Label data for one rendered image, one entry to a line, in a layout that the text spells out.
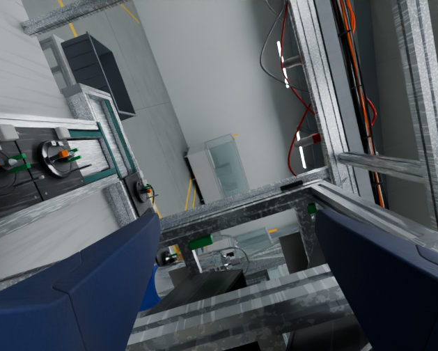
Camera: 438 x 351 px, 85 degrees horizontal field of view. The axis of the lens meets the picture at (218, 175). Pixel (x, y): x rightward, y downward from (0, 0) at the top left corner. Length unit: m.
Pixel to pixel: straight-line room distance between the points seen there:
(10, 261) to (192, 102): 10.02
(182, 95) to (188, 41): 2.03
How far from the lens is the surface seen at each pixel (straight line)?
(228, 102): 10.67
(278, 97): 11.06
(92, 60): 2.23
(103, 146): 1.45
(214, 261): 0.97
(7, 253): 0.95
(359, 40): 7.10
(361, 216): 0.22
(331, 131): 1.22
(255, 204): 0.30
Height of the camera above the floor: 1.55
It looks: 3 degrees down
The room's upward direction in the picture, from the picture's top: 72 degrees clockwise
